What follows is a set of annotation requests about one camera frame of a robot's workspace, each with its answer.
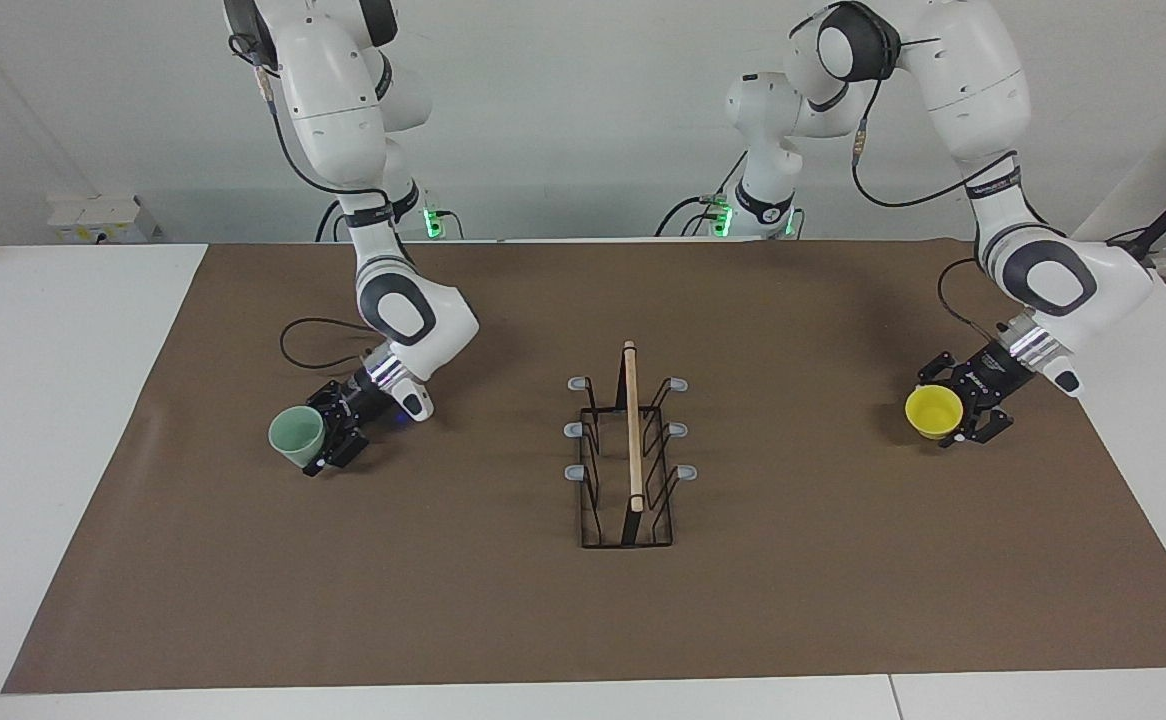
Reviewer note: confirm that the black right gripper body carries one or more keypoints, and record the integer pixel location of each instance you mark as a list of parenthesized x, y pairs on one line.
[(358, 405)]

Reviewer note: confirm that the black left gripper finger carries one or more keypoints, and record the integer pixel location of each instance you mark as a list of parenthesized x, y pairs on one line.
[(943, 370), (983, 422)]

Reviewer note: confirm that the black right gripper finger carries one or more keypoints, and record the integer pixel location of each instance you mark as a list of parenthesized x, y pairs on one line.
[(325, 395), (343, 452)]

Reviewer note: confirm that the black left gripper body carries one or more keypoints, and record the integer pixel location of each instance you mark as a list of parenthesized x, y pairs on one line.
[(993, 375)]

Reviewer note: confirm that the yellow plastic cup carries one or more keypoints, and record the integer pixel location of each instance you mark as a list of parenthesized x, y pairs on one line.
[(933, 412)]

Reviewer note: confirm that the pale green plastic cup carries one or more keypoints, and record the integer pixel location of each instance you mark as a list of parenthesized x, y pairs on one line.
[(295, 435)]

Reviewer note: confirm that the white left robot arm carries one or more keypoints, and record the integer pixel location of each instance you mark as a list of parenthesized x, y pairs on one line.
[(983, 110)]

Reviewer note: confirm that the brown table mat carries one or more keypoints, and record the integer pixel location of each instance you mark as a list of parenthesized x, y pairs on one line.
[(343, 600)]

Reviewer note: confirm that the white power strip box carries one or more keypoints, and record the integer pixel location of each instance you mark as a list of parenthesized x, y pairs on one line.
[(93, 218)]

